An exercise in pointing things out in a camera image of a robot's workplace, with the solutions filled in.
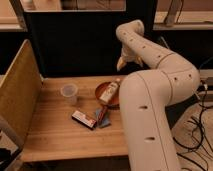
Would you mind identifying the white plastic bottle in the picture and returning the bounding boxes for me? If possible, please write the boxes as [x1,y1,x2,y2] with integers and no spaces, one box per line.
[99,78,120,104]

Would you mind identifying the wooden side panel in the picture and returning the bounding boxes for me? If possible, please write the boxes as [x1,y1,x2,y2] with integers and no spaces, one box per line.
[0,40,42,148]

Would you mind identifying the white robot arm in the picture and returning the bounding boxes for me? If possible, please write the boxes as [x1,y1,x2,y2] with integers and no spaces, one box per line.
[116,20,200,171]

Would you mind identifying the translucent ceramic cup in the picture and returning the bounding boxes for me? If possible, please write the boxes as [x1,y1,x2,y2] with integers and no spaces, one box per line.
[60,84,78,106]

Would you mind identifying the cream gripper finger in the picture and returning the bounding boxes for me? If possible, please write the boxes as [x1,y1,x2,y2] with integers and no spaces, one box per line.
[116,57,127,71]
[135,57,143,67]

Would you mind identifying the black cables on floor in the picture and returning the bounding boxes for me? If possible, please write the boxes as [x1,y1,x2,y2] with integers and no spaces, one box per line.
[173,56,213,171]

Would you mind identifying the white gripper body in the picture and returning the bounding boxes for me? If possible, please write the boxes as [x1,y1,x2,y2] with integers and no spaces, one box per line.
[121,45,138,62]

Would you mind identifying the red and white box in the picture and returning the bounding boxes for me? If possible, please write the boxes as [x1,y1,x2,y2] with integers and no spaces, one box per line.
[71,110,97,130]

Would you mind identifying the black back panel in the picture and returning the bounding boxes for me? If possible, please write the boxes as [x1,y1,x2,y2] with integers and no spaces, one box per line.
[24,0,157,77]

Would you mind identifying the brown wooden bowl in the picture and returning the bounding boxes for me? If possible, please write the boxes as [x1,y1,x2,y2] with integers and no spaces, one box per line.
[95,82,119,108]

